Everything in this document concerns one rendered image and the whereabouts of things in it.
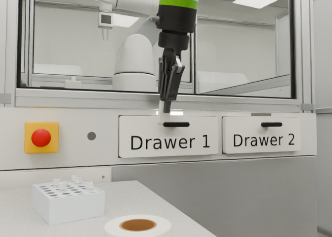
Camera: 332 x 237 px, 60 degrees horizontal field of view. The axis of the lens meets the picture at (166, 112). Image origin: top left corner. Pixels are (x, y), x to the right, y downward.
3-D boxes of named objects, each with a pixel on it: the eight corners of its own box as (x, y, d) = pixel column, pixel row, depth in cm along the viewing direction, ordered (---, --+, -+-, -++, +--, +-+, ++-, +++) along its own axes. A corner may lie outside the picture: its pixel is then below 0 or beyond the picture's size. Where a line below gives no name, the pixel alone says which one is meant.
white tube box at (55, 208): (104, 215, 46) (104, 191, 46) (49, 226, 41) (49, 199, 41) (79, 199, 56) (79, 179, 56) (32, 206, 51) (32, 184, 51)
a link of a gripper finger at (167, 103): (170, 93, 74) (174, 96, 72) (168, 112, 76) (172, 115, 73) (165, 93, 74) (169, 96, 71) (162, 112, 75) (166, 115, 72)
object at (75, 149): (317, 154, 100) (316, 113, 101) (-26, 171, 64) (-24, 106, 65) (195, 140, 189) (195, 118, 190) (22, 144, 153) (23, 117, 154)
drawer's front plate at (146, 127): (218, 154, 84) (218, 116, 85) (120, 158, 74) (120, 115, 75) (215, 153, 86) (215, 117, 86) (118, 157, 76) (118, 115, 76)
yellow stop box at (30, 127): (58, 153, 66) (59, 121, 66) (23, 154, 63) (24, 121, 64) (58, 151, 71) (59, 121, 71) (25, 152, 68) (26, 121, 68)
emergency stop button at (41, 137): (50, 147, 63) (51, 128, 63) (30, 147, 62) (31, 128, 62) (51, 146, 66) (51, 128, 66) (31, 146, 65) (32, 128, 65)
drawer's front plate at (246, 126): (301, 150, 95) (300, 117, 96) (225, 154, 85) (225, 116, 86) (297, 150, 97) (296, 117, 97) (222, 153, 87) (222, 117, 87)
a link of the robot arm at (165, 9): (206, 10, 67) (190, 11, 75) (159, 2, 62) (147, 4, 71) (202, 37, 68) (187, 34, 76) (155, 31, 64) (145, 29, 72)
